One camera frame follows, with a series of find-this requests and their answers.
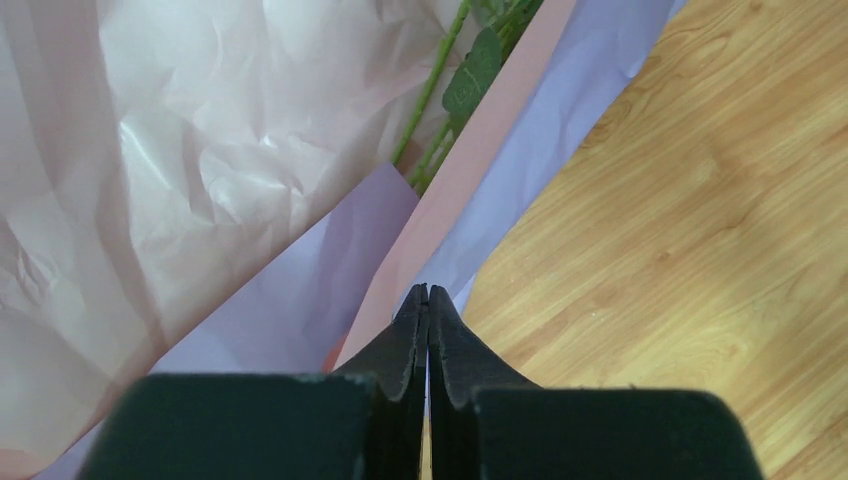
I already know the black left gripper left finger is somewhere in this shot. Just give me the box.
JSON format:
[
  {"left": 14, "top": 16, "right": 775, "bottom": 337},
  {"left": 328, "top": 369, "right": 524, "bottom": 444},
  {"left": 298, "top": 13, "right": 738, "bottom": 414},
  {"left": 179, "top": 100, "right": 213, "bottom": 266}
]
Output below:
[{"left": 79, "top": 285, "right": 428, "bottom": 479}]

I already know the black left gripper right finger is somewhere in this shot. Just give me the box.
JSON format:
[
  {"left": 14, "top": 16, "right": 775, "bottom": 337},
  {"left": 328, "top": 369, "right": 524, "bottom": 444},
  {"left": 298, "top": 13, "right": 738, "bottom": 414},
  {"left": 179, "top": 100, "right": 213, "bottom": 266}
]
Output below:
[{"left": 428, "top": 286, "right": 762, "bottom": 479}]

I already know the purple wrapping paper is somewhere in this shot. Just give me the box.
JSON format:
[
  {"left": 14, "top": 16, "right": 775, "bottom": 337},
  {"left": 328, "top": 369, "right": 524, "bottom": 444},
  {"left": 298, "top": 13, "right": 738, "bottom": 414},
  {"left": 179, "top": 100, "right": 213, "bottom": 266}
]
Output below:
[{"left": 29, "top": 1, "right": 681, "bottom": 479}]

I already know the pink flower bunch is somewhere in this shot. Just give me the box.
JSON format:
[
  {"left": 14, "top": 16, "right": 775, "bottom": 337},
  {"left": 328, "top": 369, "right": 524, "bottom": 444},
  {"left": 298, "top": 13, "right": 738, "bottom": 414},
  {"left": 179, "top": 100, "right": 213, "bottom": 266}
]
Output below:
[{"left": 390, "top": 0, "right": 543, "bottom": 195}]

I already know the white inner tissue paper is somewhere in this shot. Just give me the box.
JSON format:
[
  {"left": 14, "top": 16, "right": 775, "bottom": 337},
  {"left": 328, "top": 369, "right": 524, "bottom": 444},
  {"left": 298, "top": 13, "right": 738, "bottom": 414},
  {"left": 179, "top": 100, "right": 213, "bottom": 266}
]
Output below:
[{"left": 1, "top": 1, "right": 459, "bottom": 479}]

